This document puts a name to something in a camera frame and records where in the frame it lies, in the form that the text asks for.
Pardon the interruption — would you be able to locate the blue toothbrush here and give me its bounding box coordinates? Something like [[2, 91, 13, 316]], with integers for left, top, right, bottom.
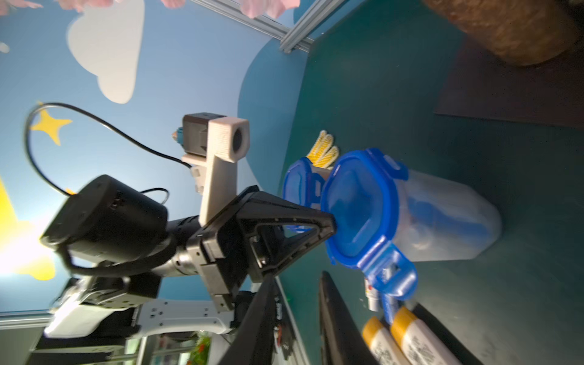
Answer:
[[382, 294, 399, 325]]

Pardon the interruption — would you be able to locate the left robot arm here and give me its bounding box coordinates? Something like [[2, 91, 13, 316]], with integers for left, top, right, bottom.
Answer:
[[36, 175, 336, 364]]

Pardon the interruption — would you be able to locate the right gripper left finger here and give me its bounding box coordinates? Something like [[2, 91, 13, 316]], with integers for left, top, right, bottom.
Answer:
[[219, 275, 277, 365]]

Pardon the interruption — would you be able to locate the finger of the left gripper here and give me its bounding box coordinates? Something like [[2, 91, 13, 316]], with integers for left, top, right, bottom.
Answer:
[[228, 186, 337, 283]]

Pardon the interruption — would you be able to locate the orange-cap white bottle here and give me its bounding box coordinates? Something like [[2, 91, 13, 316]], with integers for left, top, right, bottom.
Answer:
[[361, 317, 410, 365], [390, 307, 462, 365]]

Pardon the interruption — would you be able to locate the blue-lid toiletry cup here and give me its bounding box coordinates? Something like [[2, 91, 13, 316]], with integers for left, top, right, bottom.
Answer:
[[318, 148, 503, 270], [282, 158, 331, 210]]

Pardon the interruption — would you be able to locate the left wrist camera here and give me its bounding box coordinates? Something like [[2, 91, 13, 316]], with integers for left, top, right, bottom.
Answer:
[[173, 113, 250, 226]]

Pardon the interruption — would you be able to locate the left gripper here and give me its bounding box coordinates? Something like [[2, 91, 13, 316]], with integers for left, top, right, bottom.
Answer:
[[40, 175, 256, 312]]

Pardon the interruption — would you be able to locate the white blue toothpaste tube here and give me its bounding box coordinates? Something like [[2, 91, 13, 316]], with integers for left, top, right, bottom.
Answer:
[[364, 278, 381, 312]]

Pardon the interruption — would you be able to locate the yellow work glove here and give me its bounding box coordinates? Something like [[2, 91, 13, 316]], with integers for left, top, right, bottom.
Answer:
[[307, 130, 340, 170]]

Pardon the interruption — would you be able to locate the aluminium back frame bar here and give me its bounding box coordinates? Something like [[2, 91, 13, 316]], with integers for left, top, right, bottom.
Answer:
[[189, 0, 316, 53]]

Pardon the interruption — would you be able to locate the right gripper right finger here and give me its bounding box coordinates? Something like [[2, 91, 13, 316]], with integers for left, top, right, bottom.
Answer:
[[319, 272, 377, 365]]

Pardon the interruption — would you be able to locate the pink cherry blossom tree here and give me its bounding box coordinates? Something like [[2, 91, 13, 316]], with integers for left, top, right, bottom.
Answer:
[[0, 0, 584, 129]]

